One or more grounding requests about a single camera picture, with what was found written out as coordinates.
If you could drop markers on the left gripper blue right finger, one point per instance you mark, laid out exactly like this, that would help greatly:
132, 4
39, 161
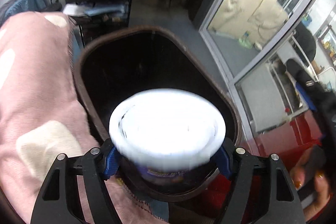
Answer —
278, 201

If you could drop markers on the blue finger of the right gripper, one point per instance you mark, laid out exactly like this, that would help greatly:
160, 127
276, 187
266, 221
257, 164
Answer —
305, 96

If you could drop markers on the purple white yogurt cup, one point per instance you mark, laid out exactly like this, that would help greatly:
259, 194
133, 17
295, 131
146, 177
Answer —
166, 133

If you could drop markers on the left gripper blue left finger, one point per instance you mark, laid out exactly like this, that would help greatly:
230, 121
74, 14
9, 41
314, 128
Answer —
58, 200

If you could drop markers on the glass sliding door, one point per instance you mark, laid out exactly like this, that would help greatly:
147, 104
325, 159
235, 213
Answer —
251, 41

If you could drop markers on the pink polka dot blanket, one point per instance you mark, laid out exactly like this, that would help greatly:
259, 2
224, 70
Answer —
41, 116

